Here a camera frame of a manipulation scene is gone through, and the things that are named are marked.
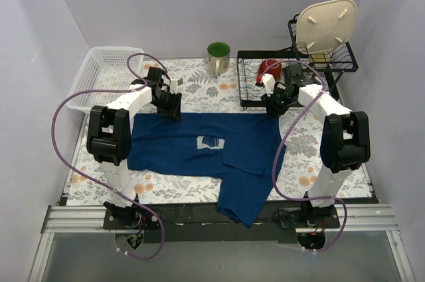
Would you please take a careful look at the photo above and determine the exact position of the aluminium frame rail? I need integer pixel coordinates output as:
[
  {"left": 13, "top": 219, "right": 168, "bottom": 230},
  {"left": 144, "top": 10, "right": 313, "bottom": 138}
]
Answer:
[{"left": 41, "top": 204, "right": 399, "bottom": 233}]

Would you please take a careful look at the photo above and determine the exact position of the black wire dish rack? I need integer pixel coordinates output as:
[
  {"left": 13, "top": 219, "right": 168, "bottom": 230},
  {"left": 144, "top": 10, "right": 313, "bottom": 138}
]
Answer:
[{"left": 236, "top": 15, "right": 359, "bottom": 109}]

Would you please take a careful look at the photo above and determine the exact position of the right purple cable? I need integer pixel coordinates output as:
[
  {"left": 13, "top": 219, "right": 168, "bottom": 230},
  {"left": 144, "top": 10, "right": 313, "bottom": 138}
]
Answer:
[{"left": 258, "top": 59, "right": 348, "bottom": 253}]

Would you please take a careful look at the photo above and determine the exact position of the cream square plastic lid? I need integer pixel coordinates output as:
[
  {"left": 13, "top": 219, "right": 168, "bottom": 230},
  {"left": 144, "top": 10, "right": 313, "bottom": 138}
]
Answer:
[{"left": 296, "top": 0, "right": 357, "bottom": 54}]

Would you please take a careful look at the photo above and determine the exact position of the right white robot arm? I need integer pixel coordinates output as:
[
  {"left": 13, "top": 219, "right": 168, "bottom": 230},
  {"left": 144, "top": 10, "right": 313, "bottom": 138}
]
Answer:
[{"left": 257, "top": 59, "right": 371, "bottom": 228}]

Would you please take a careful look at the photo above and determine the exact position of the white plastic basket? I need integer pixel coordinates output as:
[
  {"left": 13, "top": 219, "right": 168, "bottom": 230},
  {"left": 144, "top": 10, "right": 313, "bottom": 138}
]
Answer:
[{"left": 66, "top": 46, "right": 143, "bottom": 113}]

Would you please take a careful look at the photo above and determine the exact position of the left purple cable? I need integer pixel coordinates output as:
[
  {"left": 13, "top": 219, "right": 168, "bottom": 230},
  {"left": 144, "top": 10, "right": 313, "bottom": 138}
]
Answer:
[{"left": 52, "top": 52, "right": 171, "bottom": 261}]

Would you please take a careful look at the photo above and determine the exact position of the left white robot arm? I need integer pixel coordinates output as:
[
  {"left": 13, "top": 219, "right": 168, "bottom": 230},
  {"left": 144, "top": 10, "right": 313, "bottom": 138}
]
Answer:
[{"left": 86, "top": 67, "right": 183, "bottom": 229}]

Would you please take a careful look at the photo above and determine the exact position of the blue t shirt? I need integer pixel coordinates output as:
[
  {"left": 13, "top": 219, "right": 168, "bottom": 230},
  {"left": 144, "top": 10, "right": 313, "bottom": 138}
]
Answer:
[{"left": 127, "top": 113, "right": 286, "bottom": 227}]

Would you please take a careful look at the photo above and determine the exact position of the red bowl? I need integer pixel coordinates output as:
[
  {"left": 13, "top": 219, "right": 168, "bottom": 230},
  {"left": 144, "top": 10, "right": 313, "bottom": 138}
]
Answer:
[{"left": 258, "top": 59, "right": 282, "bottom": 81}]

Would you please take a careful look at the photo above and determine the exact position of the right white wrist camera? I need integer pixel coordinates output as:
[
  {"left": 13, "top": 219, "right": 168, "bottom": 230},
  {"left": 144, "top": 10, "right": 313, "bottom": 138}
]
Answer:
[{"left": 256, "top": 74, "right": 276, "bottom": 96}]

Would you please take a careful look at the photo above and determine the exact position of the green inside floral mug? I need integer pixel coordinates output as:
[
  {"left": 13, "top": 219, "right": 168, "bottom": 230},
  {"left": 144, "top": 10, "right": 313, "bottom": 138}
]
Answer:
[{"left": 207, "top": 41, "right": 230, "bottom": 78}]

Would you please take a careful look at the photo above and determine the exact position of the purple cable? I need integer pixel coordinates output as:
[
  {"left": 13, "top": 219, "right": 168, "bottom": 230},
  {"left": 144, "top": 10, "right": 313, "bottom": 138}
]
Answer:
[
  {"left": 52, "top": 52, "right": 171, "bottom": 261},
  {"left": 258, "top": 59, "right": 348, "bottom": 253}
]

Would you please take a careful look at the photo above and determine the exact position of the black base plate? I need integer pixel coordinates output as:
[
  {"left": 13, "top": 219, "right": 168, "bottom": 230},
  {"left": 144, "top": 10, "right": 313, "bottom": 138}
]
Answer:
[{"left": 102, "top": 200, "right": 343, "bottom": 244}]

